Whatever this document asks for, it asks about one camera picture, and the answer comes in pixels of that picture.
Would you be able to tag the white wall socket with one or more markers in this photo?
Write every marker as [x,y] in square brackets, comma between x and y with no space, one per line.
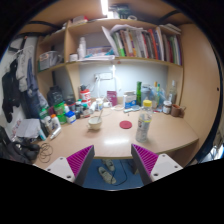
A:
[103,76]

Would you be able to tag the brown mug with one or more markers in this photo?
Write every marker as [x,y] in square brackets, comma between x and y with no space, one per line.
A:
[176,110]

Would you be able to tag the cream ceramic cup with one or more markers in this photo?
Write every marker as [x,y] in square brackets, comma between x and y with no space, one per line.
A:
[95,124]

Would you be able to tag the light blue round lid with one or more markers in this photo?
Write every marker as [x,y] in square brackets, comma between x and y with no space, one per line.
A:
[131,109]

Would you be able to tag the clear yellow-capped drink bottle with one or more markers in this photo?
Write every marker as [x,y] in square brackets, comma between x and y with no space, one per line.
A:
[144,123]

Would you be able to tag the wooden spoon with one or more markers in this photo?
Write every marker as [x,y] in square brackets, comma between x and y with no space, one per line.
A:
[100,115]

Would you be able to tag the clear glass bottle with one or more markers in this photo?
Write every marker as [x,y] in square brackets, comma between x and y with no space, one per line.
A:
[172,93]

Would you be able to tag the blue and white jar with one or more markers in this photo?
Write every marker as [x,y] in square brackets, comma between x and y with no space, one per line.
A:
[70,117]

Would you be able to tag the ceiling strip light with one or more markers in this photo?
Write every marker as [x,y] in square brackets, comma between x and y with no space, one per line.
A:
[104,7]

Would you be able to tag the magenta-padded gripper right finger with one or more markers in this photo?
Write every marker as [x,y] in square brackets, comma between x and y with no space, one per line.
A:
[147,160]

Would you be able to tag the magenta box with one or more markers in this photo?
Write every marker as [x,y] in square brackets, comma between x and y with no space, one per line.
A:
[112,98]

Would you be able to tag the grey slipper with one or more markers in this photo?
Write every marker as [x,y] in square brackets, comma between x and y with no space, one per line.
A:
[108,164]
[106,175]

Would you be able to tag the wooden shelf unit with books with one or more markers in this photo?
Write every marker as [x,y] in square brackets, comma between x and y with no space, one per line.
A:
[143,43]

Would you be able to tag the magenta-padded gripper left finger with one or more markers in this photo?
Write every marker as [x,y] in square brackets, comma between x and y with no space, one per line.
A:
[78,161]

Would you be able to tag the white-lidded dark jar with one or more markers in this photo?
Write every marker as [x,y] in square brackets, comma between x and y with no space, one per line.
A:
[167,107]

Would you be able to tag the flat round red coaster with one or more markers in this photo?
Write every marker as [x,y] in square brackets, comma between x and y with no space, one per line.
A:
[125,124]

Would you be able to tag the white orange-capped bottle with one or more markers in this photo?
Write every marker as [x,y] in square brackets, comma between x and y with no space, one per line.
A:
[55,122]

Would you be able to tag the black jug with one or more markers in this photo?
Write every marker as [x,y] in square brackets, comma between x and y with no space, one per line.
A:
[55,96]

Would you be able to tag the small white bottle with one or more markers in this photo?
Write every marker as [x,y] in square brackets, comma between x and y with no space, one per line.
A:
[100,104]

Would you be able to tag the grey hanging garment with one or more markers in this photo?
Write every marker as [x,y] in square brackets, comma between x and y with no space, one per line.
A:
[24,70]

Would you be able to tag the grey plastic bottle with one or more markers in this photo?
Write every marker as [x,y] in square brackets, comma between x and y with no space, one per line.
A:
[146,94]

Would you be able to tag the black hanging garment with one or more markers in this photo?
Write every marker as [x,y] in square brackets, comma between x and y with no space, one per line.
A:
[10,90]

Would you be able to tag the white paper sheets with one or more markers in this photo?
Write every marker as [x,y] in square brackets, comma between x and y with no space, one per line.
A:
[28,128]

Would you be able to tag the black backpack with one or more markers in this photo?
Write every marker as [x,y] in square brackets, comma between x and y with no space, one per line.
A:
[16,150]

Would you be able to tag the red and white canister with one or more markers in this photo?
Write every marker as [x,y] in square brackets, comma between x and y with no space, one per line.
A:
[85,96]

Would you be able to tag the tall green bottle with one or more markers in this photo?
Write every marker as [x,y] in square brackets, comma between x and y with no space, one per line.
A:
[138,93]

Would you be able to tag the silver tube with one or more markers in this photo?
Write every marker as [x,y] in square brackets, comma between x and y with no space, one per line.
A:
[55,133]

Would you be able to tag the dark blue hanging garment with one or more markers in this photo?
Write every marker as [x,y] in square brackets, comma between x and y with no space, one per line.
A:
[33,90]

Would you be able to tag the white and blue box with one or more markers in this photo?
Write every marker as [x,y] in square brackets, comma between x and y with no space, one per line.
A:
[129,100]

